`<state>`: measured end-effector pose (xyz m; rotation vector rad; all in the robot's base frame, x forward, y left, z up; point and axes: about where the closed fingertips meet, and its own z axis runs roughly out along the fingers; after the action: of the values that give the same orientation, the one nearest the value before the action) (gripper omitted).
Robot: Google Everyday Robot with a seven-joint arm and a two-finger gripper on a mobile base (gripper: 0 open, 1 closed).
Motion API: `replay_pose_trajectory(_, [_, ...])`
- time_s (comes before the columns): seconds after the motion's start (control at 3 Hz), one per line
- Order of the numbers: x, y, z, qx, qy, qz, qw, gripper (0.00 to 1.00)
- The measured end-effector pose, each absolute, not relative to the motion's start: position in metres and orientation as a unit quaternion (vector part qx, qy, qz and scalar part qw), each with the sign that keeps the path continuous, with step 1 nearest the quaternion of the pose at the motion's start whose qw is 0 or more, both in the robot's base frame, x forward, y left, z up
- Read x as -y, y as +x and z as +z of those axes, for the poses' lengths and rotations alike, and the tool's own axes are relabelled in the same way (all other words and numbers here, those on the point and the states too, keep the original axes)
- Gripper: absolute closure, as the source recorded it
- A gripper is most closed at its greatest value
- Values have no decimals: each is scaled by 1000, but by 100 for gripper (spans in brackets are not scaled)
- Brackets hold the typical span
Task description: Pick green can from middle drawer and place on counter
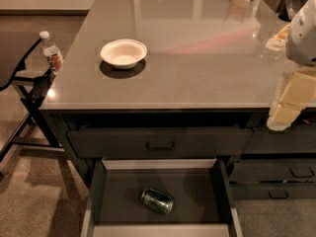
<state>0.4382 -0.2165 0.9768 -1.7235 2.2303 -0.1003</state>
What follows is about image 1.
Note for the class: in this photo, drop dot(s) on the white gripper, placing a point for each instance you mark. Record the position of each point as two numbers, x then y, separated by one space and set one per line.
303 39

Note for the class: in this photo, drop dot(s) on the green soda can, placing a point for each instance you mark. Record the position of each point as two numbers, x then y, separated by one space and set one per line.
157 200

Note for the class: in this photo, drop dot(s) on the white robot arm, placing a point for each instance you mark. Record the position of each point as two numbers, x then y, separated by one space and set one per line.
300 46

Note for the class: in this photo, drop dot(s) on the right top drawer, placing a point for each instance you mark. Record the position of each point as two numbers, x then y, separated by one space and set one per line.
300 137

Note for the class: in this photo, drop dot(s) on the right middle drawer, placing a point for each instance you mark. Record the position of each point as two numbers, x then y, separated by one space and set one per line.
274 170

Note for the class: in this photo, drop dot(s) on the closed top drawer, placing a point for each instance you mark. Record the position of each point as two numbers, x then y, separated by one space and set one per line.
159 142

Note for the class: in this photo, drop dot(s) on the right bottom drawer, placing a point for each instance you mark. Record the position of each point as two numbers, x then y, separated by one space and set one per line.
274 191

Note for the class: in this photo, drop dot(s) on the open middle drawer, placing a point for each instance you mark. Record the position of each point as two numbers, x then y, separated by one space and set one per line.
203 203

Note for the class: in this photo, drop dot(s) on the dark counter cabinet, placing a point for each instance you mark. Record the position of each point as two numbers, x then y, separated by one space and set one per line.
206 65

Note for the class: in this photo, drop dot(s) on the glass snack jar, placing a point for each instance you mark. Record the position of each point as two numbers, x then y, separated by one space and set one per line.
277 42

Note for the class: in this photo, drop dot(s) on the white paper bowl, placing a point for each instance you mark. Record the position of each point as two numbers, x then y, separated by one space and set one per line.
123 53

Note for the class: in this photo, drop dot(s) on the clear plastic water bottle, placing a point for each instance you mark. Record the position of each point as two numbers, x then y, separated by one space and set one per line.
51 51

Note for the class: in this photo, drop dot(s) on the dark chair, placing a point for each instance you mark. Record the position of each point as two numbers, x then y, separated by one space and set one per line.
14 50

